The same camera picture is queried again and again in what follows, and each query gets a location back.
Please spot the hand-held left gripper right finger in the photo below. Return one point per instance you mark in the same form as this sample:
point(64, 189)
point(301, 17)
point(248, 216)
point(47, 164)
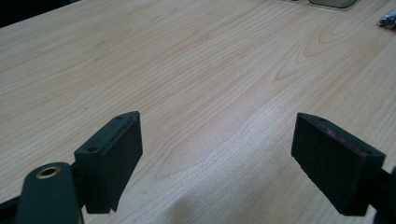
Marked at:
point(334, 168)

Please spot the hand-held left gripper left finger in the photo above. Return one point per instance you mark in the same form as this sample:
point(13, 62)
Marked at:
point(109, 165)

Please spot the small blue and silver object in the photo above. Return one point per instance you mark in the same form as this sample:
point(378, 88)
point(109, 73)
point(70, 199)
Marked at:
point(389, 19)

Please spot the white tray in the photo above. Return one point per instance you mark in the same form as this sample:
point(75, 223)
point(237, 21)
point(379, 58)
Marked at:
point(333, 3)

